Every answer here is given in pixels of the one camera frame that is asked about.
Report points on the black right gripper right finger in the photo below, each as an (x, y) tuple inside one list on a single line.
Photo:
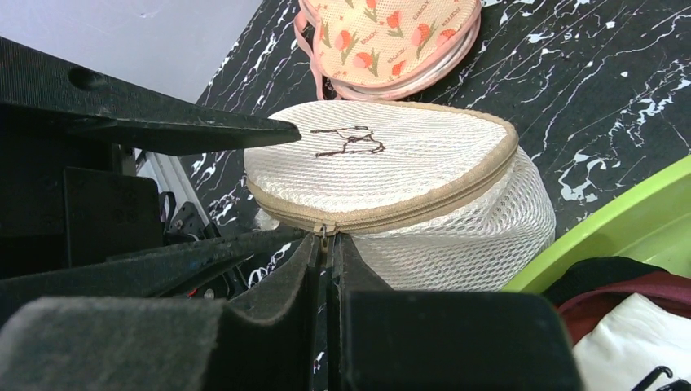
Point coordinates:
[(384, 339)]

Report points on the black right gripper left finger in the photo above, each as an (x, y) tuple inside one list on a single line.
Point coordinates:
[(261, 340)]

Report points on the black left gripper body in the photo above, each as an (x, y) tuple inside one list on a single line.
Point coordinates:
[(67, 203)]

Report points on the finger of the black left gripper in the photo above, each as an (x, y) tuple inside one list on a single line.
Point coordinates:
[(160, 272), (44, 94)]

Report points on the white mesh laundry bag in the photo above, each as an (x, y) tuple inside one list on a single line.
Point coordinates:
[(433, 197)]

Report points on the floral print laundry bag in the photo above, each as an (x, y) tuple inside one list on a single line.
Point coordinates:
[(387, 50)]

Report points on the black garment in basin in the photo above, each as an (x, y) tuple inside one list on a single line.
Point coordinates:
[(593, 273)]

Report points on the white garment in basin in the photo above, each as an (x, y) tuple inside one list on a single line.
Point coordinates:
[(636, 346)]

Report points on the green plastic basin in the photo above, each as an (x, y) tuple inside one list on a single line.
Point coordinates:
[(649, 223)]

